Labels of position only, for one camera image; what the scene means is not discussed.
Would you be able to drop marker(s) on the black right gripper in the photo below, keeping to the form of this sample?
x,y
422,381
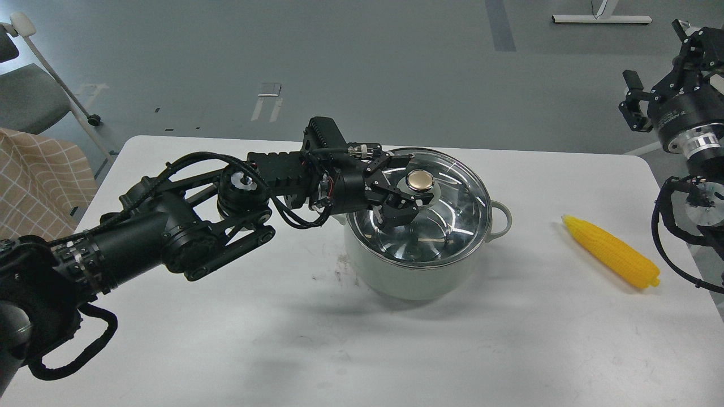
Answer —
x,y
684,100

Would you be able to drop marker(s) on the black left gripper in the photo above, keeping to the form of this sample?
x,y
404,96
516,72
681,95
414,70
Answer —
x,y
358,188

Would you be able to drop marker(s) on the glass pot lid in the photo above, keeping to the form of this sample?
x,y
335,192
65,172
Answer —
x,y
448,230

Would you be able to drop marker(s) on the yellow plastic corn cob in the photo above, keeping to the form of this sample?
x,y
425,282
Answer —
x,y
618,256

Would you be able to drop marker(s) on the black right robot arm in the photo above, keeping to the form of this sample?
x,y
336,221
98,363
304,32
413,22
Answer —
x,y
691,207

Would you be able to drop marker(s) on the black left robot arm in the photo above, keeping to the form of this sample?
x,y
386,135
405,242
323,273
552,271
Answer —
x,y
201,213

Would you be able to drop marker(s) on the pale green steel pot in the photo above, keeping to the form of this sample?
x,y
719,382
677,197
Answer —
x,y
422,284

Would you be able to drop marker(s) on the white table leg base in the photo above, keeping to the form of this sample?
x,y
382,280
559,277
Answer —
x,y
605,14

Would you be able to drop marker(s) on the beige checkered cloth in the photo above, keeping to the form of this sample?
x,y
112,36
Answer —
x,y
42,180

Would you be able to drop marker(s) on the grey office chair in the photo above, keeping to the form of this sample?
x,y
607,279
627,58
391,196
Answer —
x,y
34,97

